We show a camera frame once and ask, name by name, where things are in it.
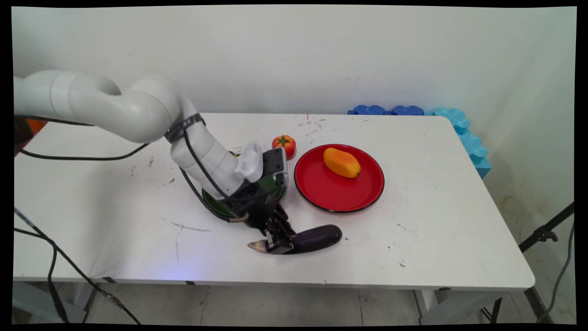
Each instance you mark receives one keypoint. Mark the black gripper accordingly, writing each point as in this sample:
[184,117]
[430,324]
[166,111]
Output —
[257,202]

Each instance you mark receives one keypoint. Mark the purple toy eggplant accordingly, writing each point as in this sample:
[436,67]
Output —
[317,238]

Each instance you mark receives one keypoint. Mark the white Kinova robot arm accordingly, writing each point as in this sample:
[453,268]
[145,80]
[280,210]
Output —
[138,110]

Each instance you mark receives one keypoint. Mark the red round plate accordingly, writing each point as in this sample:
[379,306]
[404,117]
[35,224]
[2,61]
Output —
[340,195]

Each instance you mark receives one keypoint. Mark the dark green round plate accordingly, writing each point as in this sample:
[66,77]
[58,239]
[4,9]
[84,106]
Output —
[216,204]

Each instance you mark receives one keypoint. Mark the red toy tomato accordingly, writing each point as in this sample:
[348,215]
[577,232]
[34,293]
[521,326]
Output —
[285,143]

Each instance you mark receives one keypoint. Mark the orange yellow toy mango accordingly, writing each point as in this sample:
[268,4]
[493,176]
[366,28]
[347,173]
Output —
[341,161]

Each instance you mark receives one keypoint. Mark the dark blue foam piece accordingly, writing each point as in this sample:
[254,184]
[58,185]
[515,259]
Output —
[408,111]
[370,110]

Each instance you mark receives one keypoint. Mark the black metal table leg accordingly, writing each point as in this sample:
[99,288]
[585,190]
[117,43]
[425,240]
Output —
[90,299]

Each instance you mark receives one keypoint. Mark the light blue foam piece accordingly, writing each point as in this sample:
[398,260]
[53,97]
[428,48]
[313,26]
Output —
[473,147]

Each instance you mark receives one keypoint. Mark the black tripod stand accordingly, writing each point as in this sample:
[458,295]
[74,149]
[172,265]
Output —
[544,232]

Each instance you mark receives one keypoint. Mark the orange object behind table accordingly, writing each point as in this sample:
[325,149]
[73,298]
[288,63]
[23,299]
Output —
[36,125]

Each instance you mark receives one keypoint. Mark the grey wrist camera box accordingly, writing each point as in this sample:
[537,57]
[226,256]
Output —
[275,165]

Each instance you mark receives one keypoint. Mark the black table leg frame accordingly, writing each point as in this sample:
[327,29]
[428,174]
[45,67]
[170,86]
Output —
[533,301]

